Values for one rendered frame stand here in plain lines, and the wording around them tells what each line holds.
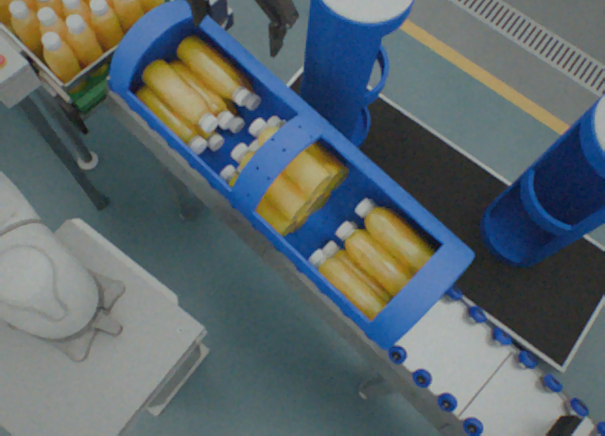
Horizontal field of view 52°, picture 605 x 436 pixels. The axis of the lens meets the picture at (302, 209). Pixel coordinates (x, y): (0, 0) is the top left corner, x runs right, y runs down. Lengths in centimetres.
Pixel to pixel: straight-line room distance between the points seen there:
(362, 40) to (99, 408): 113
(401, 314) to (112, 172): 169
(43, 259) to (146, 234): 142
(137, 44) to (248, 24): 155
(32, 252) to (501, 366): 105
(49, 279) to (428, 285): 69
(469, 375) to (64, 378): 89
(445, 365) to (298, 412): 98
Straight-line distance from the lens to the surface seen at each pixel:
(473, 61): 301
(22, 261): 116
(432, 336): 154
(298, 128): 131
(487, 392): 156
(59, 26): 171
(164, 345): 135
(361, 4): 174
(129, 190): 263
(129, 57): 145
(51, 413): 139
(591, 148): 176
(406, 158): 253
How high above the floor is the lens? 240
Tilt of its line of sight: 71 degrees down
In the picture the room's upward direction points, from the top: 10 degrees clockwise
